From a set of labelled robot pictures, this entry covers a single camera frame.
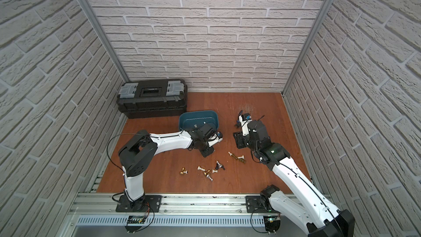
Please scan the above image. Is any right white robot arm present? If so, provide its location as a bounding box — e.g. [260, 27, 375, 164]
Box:
[233, 112, 355, 237]

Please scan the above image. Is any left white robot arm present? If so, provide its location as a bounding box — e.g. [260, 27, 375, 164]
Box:
[118, 124, 223, 203]

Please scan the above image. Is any teal plastic storage tray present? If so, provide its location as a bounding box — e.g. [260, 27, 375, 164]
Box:
[178, 110, 219, 131]

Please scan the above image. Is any black silver chess piece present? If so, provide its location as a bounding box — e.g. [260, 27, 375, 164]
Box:
[215, 161, 226, 171]

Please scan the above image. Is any black plastic toolbox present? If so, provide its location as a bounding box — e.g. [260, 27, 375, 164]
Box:
[117, 79, 188, 119]

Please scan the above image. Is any right circuit board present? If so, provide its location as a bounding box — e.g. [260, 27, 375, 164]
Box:
[263, 216, 281, 234]

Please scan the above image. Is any circuit board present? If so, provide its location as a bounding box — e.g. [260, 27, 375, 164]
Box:
[125, 215, 149, 233]
[263, 216, 281, 234]

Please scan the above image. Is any left circuit board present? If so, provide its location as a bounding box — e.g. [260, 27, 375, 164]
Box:
[125, 215, 149, 233]

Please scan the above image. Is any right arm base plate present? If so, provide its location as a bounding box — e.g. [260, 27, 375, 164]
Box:
[245, 195, 278, 214]

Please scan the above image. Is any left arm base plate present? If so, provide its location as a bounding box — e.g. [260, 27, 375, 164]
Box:
[116, 194, 162, 213]

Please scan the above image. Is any aluminium mounting rail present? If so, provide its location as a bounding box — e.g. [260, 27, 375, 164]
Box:
[70, 193, 260, 216]

